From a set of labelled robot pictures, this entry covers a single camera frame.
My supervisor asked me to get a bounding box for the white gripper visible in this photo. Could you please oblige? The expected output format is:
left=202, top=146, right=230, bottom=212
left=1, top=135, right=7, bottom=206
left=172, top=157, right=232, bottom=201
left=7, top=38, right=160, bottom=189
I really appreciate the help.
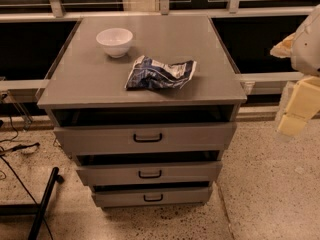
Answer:
left=270, top=5, right=320, bottom=137

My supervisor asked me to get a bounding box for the grey drawer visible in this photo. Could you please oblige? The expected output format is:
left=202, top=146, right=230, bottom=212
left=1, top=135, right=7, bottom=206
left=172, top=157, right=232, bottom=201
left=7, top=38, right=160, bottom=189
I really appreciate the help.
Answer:
left=54, top=122, right=236, bottom=155
left=92, top=187, right=213, bottom=208
left=77, top=161, right=222, bottom=186

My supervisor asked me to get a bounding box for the grey drawer cabinet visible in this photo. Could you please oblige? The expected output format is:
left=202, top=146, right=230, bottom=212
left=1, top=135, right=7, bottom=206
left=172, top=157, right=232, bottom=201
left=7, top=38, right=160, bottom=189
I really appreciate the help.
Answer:
left=38, top=16, right=246, bottom=195

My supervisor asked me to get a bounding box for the grey top drawer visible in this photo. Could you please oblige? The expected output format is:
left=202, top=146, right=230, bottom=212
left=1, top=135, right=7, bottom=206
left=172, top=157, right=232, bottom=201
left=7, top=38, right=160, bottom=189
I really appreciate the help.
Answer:
left=54, top=122, right=236, bottom=155

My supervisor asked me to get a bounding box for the grey bottom drawer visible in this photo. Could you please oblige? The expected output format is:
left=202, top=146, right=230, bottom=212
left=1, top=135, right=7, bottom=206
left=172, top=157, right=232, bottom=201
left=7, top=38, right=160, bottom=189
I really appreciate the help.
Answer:
left=92, top=187, right=213, bottom=208

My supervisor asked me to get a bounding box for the metal window railing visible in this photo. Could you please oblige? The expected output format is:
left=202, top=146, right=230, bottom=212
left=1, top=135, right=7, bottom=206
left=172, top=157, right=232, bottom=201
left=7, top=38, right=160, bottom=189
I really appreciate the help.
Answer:
left=0, top=0, right=320, bottom=97

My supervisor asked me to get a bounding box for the crumpled blue white bag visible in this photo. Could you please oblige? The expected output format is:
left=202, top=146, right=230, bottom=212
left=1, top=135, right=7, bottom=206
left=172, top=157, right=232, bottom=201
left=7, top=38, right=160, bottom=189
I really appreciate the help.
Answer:
left=125, top=55, right=197, bottom=90

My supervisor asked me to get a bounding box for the white ceramic bowl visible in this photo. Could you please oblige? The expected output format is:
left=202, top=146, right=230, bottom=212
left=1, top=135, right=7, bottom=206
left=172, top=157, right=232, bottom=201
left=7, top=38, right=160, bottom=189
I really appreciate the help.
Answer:
left=96, top=28, right=133, bottom=58

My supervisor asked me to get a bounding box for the black metal stand leg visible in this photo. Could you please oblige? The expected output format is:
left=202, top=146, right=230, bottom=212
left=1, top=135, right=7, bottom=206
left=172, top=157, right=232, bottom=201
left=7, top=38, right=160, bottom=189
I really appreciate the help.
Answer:
left=0, top=167, right=64, bottom=240

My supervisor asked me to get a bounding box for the black floor cable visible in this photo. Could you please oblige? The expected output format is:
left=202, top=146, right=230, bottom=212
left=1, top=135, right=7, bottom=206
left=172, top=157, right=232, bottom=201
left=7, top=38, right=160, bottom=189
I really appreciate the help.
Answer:
left=0, top=93, right=54, bottom=240

